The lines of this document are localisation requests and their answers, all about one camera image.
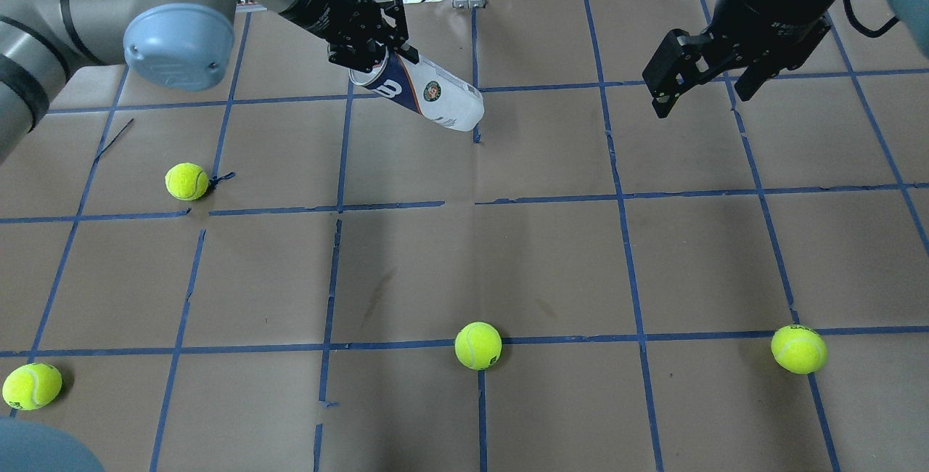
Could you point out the tennis ball near torn tape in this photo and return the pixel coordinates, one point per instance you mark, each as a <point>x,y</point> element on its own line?
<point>186,181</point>

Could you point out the tennis ball near base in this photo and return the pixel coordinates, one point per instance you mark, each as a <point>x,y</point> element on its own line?
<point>32,386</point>
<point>799,349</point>

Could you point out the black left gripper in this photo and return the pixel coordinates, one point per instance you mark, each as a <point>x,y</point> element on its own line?
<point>324,0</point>

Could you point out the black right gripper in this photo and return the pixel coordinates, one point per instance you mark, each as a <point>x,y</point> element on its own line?
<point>763,16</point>

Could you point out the brown paper table cover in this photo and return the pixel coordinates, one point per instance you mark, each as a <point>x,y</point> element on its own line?
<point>301,314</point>

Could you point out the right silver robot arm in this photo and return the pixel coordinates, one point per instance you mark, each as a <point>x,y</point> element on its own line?
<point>912,13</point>

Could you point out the clear tennis ball can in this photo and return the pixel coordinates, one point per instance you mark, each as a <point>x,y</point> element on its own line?
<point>425,88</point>

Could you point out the middle tennis ball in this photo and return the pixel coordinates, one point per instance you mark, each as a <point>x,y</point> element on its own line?
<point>478,346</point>

